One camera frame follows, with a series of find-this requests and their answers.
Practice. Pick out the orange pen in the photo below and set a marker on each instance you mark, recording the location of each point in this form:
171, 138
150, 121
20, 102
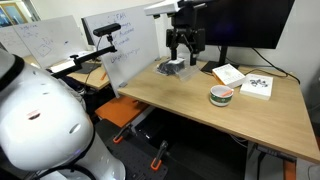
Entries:
103, 76

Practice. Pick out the wooden background desk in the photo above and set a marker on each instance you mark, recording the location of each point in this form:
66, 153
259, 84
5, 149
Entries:
95, 78

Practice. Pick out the small whiteboard panel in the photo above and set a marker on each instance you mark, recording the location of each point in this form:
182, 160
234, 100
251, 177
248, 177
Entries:
11, 41

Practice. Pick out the black computer monitor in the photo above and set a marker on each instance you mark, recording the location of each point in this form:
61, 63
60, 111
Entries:
246, 21

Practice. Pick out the clear bag with black item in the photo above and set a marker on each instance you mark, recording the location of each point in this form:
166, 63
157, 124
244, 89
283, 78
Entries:
171, 66

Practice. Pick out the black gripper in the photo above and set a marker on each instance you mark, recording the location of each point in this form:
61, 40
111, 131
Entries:
198, 39

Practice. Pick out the orange marker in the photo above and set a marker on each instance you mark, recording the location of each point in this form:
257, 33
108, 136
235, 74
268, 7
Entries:
227, 93

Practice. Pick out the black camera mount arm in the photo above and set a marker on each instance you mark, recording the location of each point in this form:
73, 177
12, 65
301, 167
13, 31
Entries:
90, 56

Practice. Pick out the black desk control panel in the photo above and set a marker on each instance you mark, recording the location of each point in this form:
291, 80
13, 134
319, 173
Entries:
276, 154

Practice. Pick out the black pad on desk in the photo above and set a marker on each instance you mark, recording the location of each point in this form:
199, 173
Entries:
87, 67

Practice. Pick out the black stereo camera bar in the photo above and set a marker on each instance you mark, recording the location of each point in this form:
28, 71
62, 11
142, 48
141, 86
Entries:
106, 29

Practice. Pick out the white bowl with green band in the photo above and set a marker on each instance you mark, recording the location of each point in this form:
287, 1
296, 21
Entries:
220, 99

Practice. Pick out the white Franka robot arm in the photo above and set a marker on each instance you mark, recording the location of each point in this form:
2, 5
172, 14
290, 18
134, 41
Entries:
43, 123

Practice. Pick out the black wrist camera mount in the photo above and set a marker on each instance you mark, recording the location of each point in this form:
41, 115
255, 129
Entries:
184, 18

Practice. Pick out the white box with black print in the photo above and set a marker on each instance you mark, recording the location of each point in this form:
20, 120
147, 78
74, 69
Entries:
256, 86

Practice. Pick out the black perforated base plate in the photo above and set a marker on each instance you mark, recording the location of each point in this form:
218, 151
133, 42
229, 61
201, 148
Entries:
136, 160

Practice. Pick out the whiteboard with sketch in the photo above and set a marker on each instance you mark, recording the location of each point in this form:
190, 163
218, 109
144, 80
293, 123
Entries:
50, 40

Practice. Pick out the white box with orange side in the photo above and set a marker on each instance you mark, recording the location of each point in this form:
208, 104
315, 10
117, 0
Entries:
229, 75

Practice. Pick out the orange chair seat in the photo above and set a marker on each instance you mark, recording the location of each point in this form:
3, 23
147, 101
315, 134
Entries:
120, 110

